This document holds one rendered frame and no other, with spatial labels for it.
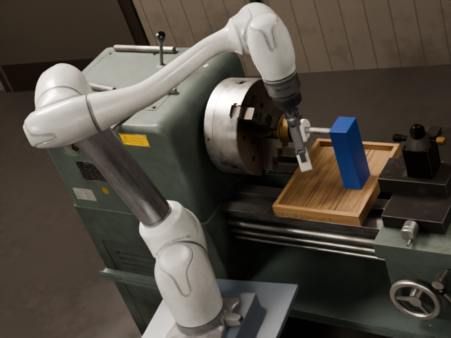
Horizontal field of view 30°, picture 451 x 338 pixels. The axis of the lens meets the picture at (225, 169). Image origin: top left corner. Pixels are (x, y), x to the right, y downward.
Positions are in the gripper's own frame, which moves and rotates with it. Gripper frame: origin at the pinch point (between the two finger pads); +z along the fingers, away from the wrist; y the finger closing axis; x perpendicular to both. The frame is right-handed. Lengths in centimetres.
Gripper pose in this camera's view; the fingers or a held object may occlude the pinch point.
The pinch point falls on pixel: (303, 152)
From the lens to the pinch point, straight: 229.3
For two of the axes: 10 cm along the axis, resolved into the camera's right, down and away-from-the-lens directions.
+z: 2.9, 7.8, 5.6
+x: 9.6, -2.5, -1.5
